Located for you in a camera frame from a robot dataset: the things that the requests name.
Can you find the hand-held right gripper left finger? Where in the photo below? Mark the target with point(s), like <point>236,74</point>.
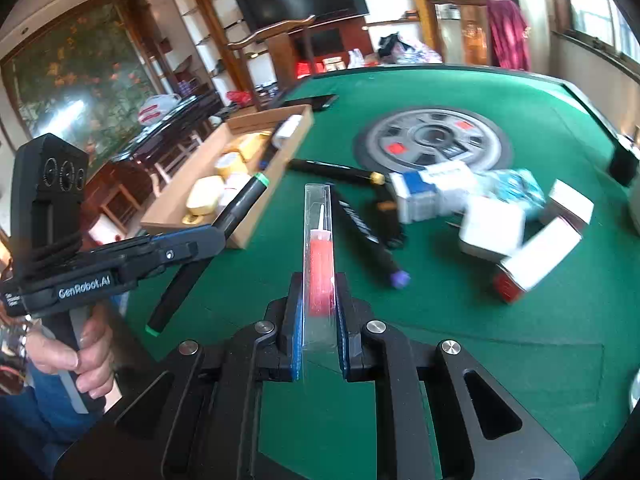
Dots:
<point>298,340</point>

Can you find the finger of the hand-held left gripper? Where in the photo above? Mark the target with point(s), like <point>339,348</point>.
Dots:
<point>200,245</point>

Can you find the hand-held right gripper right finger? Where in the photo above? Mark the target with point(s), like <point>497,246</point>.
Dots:
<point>342,345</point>

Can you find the brown cardboard box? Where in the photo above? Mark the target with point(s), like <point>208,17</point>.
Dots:
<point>167,210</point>

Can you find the black marker green caps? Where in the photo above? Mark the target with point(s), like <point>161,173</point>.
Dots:
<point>240,200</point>

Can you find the clear red syringe package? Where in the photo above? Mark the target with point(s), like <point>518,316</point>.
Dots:
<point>320,270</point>

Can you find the black gold-trimmed pen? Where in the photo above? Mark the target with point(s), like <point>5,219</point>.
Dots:
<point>330,170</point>

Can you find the small white carton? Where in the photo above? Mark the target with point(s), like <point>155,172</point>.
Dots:
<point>492,230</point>

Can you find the person's left hand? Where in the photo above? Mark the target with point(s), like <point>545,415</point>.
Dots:
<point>97,355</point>

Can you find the black marker purple cap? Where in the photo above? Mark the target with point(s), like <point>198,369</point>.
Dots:
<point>370,240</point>

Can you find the yellow box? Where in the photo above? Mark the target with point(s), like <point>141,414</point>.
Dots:
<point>252,145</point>

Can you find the large framed floral painting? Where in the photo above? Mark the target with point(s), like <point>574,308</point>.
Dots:
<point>75,75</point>

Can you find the white red plastic bag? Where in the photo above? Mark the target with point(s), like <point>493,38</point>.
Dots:
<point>157,107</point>

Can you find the blue white box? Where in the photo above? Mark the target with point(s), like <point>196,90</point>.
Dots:
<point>430,192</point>

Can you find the black phone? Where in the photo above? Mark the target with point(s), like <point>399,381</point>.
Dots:
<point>315,101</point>

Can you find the red white box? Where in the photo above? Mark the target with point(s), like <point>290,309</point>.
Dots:
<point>537,260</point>

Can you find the wooden armchair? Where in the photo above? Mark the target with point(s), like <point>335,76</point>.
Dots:
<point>272,30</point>
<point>465,2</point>

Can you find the round grey table centre plate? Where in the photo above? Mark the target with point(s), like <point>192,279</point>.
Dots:
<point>435,135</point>

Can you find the teal white tissue pack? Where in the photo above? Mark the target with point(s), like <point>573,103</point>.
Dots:
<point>515,190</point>

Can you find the white carton red side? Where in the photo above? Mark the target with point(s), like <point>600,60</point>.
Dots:
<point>570,202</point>

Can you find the pile of plastic bags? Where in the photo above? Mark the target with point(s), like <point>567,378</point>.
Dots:
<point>410,50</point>

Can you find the red cloth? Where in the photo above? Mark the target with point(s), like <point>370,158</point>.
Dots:
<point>510,35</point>

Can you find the window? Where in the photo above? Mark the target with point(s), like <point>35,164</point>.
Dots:
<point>600,5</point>

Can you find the wooden wall shelf unit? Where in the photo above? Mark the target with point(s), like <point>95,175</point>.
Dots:
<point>417,5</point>

